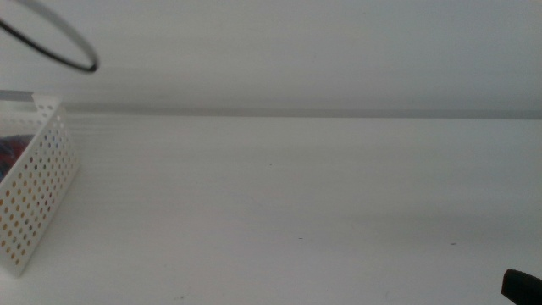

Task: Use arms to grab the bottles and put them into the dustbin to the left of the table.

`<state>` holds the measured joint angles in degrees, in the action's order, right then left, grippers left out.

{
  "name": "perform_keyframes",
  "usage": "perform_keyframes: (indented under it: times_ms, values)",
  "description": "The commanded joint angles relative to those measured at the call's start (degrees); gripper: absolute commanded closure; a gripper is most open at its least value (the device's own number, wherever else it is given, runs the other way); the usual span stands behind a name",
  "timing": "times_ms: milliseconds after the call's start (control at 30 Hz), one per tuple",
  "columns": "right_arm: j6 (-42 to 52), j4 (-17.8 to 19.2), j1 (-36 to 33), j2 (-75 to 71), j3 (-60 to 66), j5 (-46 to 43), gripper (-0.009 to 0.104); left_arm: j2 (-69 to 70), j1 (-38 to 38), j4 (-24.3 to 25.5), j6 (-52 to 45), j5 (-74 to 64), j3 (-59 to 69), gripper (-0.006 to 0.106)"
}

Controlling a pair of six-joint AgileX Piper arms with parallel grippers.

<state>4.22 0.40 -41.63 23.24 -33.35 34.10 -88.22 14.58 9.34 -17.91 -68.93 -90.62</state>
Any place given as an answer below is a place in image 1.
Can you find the white perforated plastic basket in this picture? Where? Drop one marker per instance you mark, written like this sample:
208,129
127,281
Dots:
38,190

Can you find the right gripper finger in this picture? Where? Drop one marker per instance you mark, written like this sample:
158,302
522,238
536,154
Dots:
523,288

